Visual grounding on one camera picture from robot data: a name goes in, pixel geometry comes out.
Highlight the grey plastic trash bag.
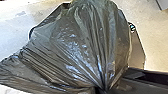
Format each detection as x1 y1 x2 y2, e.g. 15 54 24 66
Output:
0 0 133 94

